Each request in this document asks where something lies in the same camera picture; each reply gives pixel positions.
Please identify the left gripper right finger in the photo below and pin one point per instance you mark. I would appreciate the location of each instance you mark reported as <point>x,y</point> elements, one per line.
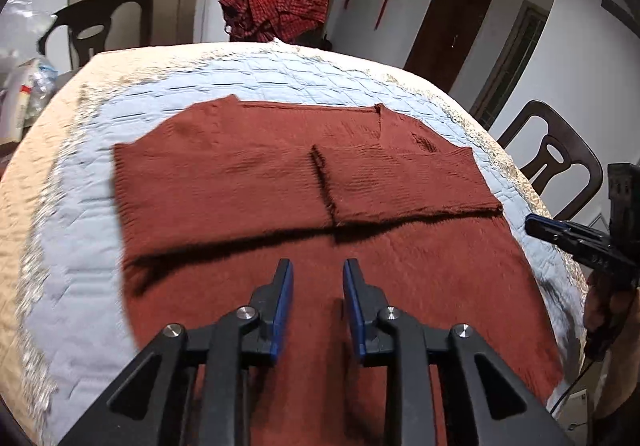
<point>362,303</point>

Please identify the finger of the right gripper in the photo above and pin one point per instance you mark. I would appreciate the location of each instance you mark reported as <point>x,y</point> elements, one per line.
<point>568,236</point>

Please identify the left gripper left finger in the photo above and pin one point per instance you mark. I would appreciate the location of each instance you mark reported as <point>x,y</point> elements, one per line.
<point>272,303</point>

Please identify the rust red knit sweater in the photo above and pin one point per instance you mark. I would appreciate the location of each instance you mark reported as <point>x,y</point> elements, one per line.
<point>214,197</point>

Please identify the person's right hand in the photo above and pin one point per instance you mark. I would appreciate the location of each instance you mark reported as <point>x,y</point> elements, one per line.
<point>611,317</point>

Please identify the dark wooden chair right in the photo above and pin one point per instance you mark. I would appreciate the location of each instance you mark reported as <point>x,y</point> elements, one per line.
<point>559,149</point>

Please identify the dark wooden chair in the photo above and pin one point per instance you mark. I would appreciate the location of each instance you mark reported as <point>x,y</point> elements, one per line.
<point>559,149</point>
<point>89,22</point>

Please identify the blue quilted table cover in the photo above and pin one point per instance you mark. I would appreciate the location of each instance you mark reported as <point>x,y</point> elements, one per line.
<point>64,334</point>

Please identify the dark brown door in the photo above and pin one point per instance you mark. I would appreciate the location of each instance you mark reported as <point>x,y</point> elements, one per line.
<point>445,39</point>

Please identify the red checkered cloth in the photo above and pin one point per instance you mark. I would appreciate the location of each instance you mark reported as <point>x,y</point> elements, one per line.
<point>265,20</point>

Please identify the white medicine box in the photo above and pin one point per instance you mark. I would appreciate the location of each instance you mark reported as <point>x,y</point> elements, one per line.
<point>17,91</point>

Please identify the dark wooden chair left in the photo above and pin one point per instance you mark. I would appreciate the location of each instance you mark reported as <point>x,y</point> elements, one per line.
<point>89,22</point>

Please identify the clear plastic bag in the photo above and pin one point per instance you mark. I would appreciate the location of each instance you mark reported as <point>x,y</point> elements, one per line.
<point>22,26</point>

